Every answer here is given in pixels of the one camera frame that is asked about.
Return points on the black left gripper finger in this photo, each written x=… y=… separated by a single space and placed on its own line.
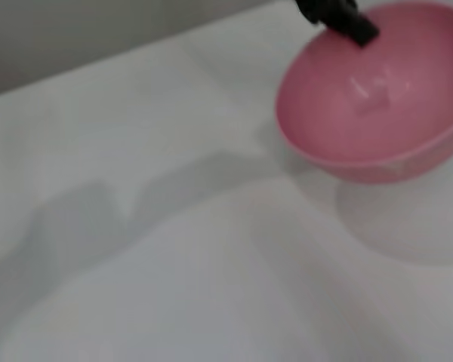
x=356 y=30

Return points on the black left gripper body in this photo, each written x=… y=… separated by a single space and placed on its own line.
x=328 y=11

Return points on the pink plastic bowl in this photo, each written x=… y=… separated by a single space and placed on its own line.
x=362 y=124

